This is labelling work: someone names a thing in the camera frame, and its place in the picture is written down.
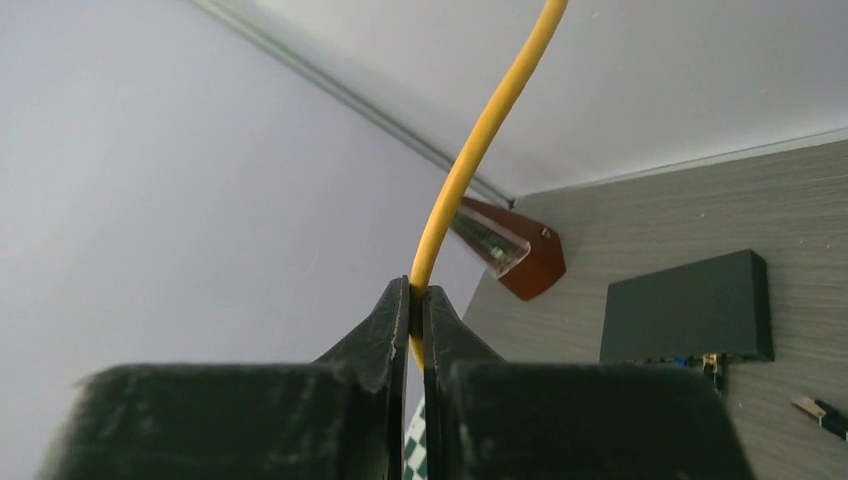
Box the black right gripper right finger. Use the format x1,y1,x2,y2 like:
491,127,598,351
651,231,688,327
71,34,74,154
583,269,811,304
421,286,754,479

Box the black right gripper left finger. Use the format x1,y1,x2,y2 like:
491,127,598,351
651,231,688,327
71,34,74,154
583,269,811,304
37,277,410,479

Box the dark grey network switch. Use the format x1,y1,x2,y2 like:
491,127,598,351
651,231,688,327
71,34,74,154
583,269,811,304
599,250,775,363

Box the yellow ethernet cable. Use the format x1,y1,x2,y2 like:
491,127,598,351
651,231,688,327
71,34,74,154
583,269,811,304
408,0,570,372

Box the green white chessboard mat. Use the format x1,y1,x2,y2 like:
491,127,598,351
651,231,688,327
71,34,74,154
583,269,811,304
402,397,428,480

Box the brown wooden metronome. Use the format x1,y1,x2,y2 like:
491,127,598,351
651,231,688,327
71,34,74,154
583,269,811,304
450,197,567,301

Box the short black ethernet cable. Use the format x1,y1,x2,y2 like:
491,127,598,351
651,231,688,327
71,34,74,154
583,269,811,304
790,395,848,442

